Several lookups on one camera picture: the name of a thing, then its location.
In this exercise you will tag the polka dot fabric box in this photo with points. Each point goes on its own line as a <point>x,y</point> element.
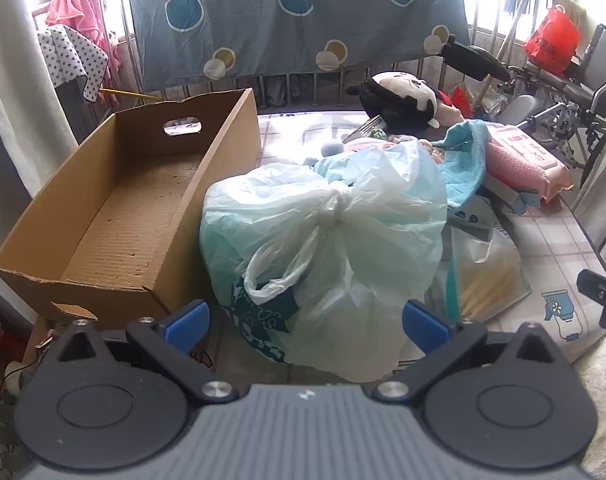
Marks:
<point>68,55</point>

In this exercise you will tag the pink wet wipes pack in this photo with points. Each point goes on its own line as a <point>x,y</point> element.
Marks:
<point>538,155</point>

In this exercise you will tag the white curtain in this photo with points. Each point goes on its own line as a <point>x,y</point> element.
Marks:
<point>18,110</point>

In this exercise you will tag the orange striped clear packet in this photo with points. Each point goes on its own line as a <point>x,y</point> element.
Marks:
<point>488,270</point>

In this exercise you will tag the black white plush doll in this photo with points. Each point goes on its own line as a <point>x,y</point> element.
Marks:
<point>398,97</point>

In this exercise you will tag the translucent white plastic bag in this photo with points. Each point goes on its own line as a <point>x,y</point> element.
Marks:
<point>333,240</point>

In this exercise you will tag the wheelchair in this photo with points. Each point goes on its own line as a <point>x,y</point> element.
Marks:
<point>583,90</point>

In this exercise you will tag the red plastic bag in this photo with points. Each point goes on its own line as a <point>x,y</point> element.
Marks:
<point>553,40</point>

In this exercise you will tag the brown cardboard box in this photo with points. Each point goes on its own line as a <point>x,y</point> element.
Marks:
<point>133,200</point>

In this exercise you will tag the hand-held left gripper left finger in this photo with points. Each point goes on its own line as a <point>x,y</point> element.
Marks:
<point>190,320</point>

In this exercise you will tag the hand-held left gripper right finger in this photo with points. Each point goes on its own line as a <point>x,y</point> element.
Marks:
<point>423,325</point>

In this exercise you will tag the grey blanket with circles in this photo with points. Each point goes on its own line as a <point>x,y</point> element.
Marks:
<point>243,25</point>

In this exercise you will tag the pink hanging clothes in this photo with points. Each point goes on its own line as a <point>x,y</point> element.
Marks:
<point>80,5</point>

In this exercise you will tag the yellow stick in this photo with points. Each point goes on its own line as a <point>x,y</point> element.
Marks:
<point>128,94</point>

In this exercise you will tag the teal towel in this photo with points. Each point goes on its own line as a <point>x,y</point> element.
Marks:
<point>463,160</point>

